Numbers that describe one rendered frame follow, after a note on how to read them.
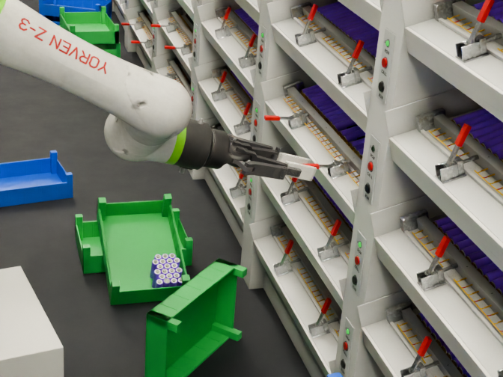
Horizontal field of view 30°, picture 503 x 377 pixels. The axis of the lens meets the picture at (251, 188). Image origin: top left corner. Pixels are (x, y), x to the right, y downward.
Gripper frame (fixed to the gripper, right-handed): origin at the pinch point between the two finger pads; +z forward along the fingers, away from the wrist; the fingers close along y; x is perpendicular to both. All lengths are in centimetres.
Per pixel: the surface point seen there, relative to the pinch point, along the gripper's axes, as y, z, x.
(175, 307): -6.3, -10.2, -41.2
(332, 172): 2.2, 7.1, 1.4
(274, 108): -37.7, 9.6, -2.1
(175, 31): -164, 24, -26
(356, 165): 4.5, 10.1, 4.9
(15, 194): -100, -29, -70
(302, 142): -16.5, 8.5, -0.9
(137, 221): -64, -3, -53
